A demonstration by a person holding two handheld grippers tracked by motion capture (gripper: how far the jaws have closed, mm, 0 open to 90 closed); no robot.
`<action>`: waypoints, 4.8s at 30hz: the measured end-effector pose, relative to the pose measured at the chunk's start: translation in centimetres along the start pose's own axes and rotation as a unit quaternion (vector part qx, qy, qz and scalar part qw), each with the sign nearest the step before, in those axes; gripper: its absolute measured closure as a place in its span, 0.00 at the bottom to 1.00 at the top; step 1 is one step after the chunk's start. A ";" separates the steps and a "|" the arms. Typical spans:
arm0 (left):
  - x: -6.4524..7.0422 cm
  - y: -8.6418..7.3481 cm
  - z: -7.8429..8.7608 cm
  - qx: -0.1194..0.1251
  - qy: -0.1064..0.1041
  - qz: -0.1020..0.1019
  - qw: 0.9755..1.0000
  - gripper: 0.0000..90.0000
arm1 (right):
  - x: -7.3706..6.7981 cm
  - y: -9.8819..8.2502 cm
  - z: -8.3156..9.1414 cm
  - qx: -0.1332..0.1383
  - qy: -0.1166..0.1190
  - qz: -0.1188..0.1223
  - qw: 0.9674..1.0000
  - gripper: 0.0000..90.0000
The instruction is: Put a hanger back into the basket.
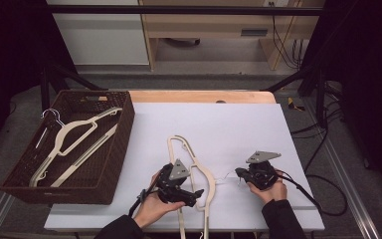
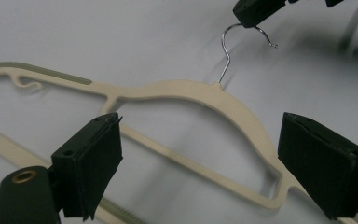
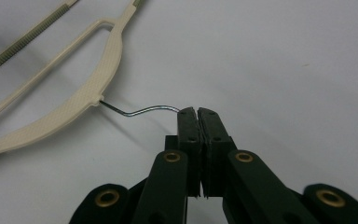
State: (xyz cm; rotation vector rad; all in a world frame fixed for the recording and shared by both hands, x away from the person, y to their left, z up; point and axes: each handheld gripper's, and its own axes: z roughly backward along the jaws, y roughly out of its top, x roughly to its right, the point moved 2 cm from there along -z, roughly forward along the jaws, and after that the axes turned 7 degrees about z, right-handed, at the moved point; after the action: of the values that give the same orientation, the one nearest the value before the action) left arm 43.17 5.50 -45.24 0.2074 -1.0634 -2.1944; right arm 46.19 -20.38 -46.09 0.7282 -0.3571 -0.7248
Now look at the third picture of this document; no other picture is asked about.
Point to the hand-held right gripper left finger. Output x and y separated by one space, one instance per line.
189 130

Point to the beige plastic clothes hanger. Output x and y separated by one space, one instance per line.
90 90

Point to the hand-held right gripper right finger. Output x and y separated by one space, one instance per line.
214 137

